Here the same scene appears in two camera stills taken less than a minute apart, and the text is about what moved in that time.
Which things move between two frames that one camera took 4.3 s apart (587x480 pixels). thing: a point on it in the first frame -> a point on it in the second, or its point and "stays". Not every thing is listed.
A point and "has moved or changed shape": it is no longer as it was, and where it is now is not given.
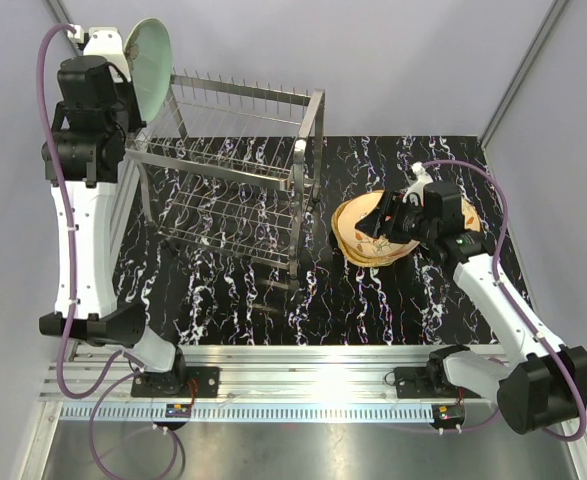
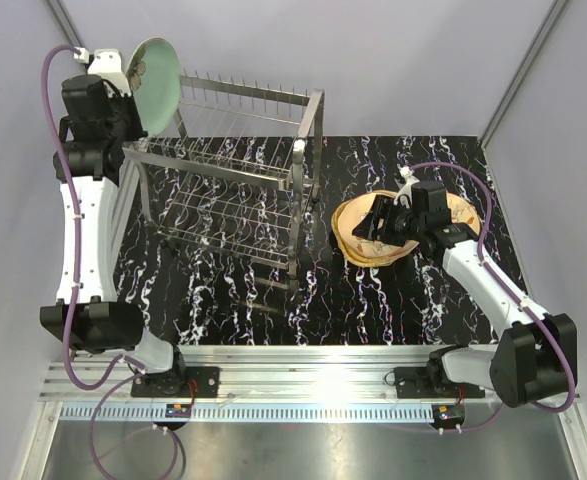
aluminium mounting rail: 257,383 stays
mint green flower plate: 149,51 has moved or changed shape
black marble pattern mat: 225,241 stays
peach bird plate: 352,210 stays
